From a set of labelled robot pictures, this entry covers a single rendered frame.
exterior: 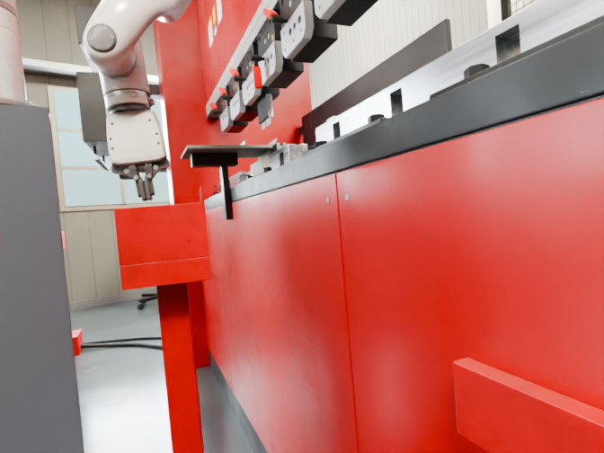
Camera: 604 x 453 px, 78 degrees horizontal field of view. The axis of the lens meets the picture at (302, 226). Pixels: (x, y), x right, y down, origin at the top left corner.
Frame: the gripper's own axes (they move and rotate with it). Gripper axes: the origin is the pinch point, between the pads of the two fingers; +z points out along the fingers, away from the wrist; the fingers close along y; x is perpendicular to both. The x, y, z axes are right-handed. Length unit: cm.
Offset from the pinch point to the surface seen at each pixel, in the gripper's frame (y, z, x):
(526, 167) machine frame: -34, 8, 56
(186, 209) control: -7.1, 5.3, 4.8
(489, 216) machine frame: -33, 12, 52
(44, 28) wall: 108, -212, -352
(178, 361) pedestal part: 0.3, 35.7, -2.2
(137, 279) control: 3.8, 16.5, 4.9
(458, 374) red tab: -30, 26, 50
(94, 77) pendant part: 31, -76, -136
